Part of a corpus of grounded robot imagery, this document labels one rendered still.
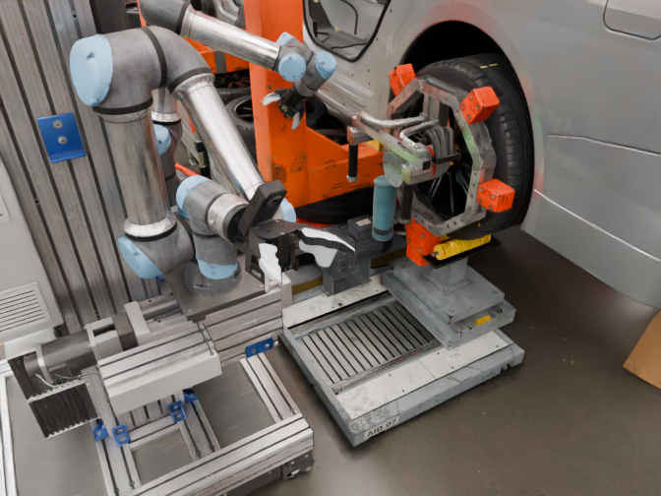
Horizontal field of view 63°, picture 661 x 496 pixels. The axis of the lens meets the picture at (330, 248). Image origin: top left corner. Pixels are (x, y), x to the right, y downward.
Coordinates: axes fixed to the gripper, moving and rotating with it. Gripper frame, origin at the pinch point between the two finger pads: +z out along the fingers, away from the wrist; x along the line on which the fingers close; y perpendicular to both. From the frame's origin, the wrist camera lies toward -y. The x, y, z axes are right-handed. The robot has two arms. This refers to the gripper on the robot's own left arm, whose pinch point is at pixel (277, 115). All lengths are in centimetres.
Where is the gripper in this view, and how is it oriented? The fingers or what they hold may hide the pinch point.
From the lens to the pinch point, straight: 201.4
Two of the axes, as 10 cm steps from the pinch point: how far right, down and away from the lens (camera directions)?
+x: 7.5, 6.0, 2.7
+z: -5.4, 3.2, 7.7
